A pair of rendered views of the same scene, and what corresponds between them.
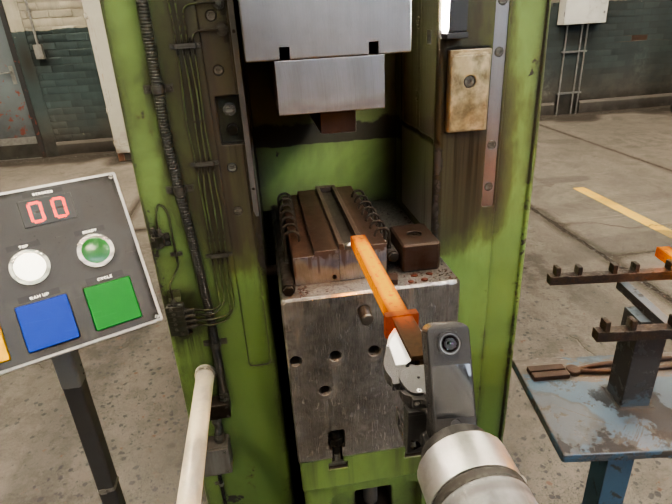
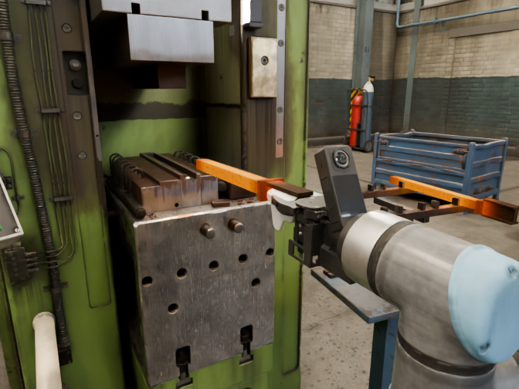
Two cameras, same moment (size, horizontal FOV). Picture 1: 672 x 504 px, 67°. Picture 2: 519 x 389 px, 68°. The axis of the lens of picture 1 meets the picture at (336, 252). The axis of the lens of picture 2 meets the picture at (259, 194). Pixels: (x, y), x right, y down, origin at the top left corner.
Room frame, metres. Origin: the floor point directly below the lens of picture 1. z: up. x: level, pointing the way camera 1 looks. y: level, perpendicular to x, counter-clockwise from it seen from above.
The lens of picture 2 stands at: (0.01, 0.17, 1.21)
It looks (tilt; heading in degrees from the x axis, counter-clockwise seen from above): 15 degrees down; 337
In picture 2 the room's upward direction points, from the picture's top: straight up
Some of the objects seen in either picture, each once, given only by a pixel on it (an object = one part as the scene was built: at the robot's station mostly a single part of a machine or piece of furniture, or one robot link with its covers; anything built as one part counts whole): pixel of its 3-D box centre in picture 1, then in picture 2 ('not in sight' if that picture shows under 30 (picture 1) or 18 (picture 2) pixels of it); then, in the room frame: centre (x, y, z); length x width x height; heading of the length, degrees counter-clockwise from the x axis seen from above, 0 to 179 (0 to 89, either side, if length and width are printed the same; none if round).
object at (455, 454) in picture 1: (471, 478); (382, 250); (0.34, -0.12, 1.03); 0.10 x 0.05 x 0.09; 97
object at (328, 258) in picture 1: (327, 226); (158, 176); (1.17, 0.02, 0.96); 0.42 x 0.20 x 0.09; 7
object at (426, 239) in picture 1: (414, 246); (234, 182); (1.05, -0.18, 0.95); 0.12 x 0.08 x 0.06; 7
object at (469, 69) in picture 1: (467, 91); (262, 68); (1.14, -0.30, 1.27); 0.09 x 0.02 x 0.17; 97
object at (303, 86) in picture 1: (317, 74); (149, 48); (1.17, 0.02, 1.32); 0.42 x 0.20 x 0.10; 7
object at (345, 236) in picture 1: (336, 212); (165, 164); (1.18, -0.01, 0.99); 0.42 x 0.05 x 0.01; 7
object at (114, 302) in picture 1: (113, 303); not in sight; (0.76, 0.38, 1.01); 0.07 x 0.05 x 0.07; 122
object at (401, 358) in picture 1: (397, 361); (278, 211); (0.53, -0.07, 1.03); 0.09 x 0.03 x 0.06; 10
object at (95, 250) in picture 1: (95, 250); not in sight; (0.80, 0.41, 1.09); 0.05 x 0.03 x 0.04; 97
